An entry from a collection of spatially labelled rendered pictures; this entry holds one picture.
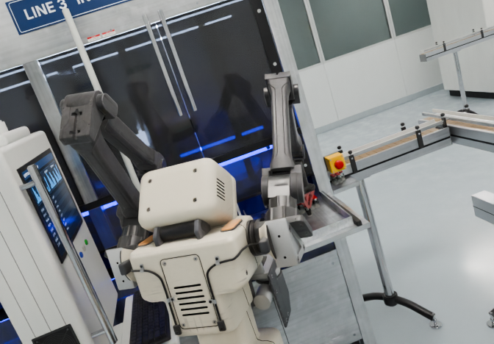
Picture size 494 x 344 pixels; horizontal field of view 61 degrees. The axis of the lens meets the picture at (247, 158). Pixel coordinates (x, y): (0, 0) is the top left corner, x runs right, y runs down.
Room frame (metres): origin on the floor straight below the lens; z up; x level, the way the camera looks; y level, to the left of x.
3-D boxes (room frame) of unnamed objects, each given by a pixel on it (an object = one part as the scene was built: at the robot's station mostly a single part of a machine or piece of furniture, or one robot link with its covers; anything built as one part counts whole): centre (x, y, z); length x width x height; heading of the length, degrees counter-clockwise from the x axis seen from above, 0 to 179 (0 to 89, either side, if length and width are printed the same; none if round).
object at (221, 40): (1.77, -0.04, 1.50); 0.43 x 0.01 x 0.59; 96
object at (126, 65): (1.72, 0.41, 1.50); 0.47 x 0.01 x 0.59; 96
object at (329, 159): (1.82, -0.37, 0.99); 0.08 x 0.07 x 0.07; 6
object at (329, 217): (1.56, -0.15, 0.90); 0.34 x 0.26 x 0.04; 6
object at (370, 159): (1.99, -0.64, 0.92); 0.69 x 0.15 x 0.16; 96
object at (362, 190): (1.97, -0.50, 0.46); 0.09 x 0.09 x 0.77; 6
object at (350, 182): (1.86, -0.38, 0.87); 0.14 x 0.13 x 0.02; 6
